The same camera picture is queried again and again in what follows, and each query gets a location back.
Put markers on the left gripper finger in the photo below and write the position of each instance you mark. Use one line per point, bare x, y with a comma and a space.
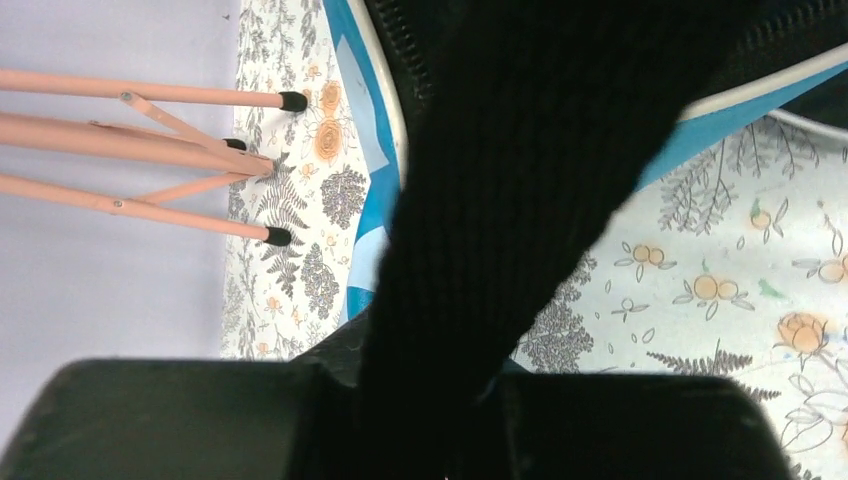
340, 352

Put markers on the blue racket bag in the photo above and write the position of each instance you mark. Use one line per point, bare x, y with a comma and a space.
541, 121

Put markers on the pink music stand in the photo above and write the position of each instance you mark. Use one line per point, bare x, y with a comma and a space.
177, 143

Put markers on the floral table mat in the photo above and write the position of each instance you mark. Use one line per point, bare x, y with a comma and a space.
730, 260

